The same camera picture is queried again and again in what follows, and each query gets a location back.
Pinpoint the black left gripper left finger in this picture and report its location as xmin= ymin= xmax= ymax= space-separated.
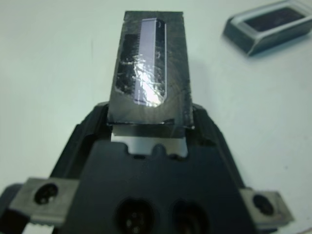
xmin=50 ymin=102 xmax=113 ymax=181

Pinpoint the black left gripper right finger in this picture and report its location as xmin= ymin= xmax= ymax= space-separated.
xmin=185 ymin=104 xmax=245 ymax=191

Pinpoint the black box lid with print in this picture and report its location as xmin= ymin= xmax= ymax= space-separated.
xmin=106 ymin=10 xmax=194 ymax=156

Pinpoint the black box base white insert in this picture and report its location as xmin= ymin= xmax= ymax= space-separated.
xmin=222 ymin=0 xmax=312 ymax=57

